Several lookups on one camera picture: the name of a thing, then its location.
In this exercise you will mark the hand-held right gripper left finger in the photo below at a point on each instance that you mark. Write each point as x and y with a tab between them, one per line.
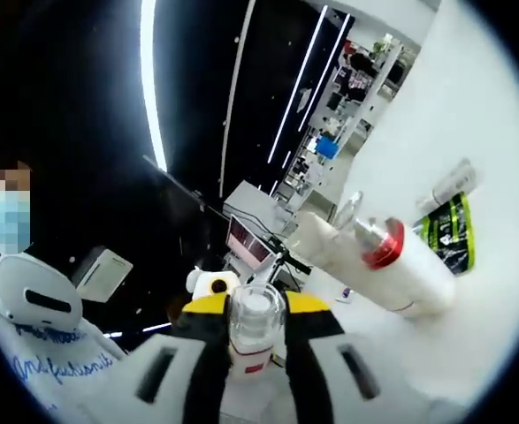
206	353

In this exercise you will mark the black laptop stand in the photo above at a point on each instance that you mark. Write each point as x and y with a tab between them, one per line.
285	258

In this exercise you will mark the white shirt blue writing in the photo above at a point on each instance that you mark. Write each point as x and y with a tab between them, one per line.
42	371

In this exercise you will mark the slim white skincare bottle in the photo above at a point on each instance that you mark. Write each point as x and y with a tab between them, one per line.
451	183

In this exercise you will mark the ceiling air conditioner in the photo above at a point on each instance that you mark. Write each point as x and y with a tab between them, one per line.
102	274

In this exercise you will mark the white skincare tube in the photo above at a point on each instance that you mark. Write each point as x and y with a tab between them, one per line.
321	252

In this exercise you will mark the short white skincare bottle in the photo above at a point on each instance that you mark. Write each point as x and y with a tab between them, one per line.
250	358

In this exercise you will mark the blue storage bin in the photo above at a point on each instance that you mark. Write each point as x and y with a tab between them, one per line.
328	147

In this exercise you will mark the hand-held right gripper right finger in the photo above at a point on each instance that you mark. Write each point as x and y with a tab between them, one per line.
312	353

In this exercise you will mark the red collar skincare bottle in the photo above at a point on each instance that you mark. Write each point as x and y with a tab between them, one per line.
418	282

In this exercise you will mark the green silver skincare sachet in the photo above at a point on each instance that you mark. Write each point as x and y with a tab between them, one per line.
451	238

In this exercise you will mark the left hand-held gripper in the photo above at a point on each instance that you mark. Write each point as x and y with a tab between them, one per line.
206	282

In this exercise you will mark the white chest device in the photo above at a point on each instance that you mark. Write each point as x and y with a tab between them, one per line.
33	291

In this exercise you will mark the open white laptop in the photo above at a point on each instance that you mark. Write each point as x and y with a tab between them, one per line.
248	243

